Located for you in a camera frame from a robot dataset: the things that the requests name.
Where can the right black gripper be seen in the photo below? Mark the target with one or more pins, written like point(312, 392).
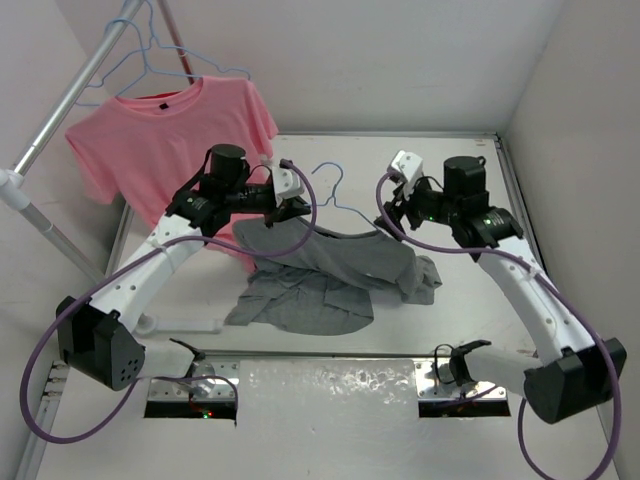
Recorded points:
point(395, 212)

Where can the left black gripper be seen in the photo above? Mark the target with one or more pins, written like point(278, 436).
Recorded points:
point(289, 208)

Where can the blue wire hanger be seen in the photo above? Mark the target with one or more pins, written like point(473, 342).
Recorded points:
point(157, 53)
point(332, 198)

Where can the grey t shirt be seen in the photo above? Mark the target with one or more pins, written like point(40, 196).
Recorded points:
point(323, 288)

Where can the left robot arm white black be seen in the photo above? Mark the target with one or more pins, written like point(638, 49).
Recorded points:
point(96, 332)

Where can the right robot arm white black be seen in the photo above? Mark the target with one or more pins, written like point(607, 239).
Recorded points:
point(574, 369)

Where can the pink t shirt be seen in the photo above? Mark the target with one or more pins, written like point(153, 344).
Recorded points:
point(145, 149)

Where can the silver clothes rack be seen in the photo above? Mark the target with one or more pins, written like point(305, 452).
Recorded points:
point(43, 44)

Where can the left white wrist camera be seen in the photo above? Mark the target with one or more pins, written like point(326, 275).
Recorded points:
point(286, 183)

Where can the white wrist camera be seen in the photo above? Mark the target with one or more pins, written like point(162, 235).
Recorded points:
point(286, 183)
point(406, 168)

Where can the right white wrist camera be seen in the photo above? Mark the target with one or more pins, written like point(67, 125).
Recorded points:
point(406, 168)

